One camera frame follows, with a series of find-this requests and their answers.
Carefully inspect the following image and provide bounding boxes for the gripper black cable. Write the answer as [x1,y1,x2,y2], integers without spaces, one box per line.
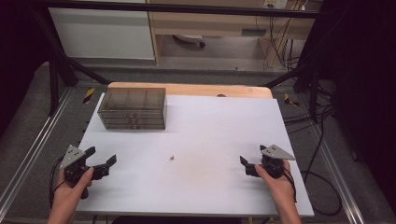
[49,156,67,210]
[281,169,298,203]

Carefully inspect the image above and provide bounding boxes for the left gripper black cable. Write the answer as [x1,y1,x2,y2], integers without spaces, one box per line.
[49,156,67,210]

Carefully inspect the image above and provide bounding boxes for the wooden desk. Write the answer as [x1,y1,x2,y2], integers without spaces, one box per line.
[146,0,323,68]

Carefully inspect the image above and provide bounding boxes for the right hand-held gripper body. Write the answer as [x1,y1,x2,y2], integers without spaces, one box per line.
[261,144,296,180]

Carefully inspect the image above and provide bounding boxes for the chair base with caster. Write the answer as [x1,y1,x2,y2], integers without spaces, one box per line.
[172,34,207,49]

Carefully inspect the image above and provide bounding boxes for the black metal frame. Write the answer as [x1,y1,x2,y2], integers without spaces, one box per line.
[30,0,323,124]

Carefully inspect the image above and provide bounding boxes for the wooden board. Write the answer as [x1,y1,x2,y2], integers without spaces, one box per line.
[106,81,274,100]

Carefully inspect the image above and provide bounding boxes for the person's left hand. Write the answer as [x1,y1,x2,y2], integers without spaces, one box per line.
[50,167,94,213]

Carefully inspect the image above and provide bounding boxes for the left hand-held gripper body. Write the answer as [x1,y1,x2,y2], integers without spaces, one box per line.
[59,144,95,200]

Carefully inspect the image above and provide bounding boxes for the clear brown drawer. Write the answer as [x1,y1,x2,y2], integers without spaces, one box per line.
[104,123,166,131]

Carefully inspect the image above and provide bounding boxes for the white cabinet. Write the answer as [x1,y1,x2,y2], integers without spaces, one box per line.
[48,0,156,61]

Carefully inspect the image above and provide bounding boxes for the white power strip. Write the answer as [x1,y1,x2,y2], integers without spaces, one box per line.
[262,0,290,9]

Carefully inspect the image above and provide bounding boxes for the bundle of desk cables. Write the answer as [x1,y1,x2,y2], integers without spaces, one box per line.
[266,13,302,70]

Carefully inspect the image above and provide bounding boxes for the person's right hand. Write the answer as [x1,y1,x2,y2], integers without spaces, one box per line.
[254,161,297,208]

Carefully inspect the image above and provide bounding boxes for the yellow black tape strip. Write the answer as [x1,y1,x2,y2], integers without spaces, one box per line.
[283,92,301,107]
[82,87,96,105]

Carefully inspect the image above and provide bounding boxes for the black floor cable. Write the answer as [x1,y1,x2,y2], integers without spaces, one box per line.
[281,104,344,217]

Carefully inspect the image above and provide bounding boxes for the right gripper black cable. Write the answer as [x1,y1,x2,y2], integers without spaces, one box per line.
[281,169,298,203]

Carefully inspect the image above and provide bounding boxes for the clear brown drawer cabinet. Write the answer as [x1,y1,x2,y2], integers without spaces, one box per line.
[97,87,167,131]

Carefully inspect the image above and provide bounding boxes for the dark curtain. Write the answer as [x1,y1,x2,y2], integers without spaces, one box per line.
[0,0,52,139]
[306,0,396,216]

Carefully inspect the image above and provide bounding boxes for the aluminium rail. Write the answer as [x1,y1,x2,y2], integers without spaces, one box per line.
[306,122,366,224]
[0,88,75,216]

